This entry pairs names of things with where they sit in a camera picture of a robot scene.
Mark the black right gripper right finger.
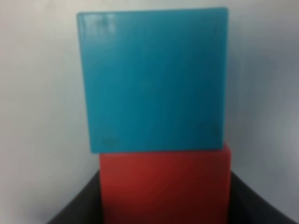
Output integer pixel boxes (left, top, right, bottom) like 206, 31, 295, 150
228, 172, 295, 224

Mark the blue cube block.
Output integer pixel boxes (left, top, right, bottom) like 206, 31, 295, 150
77, 7, 228, 154

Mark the red cube block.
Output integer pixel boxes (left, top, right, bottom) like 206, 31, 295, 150
99, 146, 231, 224

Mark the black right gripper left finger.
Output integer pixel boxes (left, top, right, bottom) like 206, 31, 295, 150
49, 172, 103, 224

